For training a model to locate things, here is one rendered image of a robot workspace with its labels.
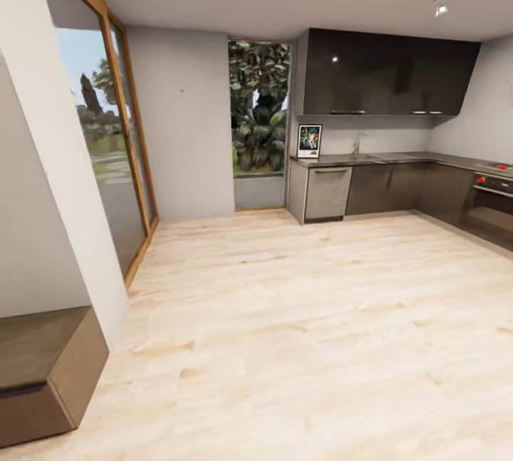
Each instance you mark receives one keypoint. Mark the dishwasher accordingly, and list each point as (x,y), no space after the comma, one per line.
(327,193)

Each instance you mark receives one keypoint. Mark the drop in sink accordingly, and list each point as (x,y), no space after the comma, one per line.
(380,156)

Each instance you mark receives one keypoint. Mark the poster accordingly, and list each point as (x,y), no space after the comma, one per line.
(309,141)

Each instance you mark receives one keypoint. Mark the cabinet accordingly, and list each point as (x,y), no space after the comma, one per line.
(50,364)
(432,76)
(345,72)

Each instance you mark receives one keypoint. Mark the fixed window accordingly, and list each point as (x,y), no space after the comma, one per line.
(260,94)

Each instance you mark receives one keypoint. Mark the door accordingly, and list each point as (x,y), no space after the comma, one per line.
(95,53)

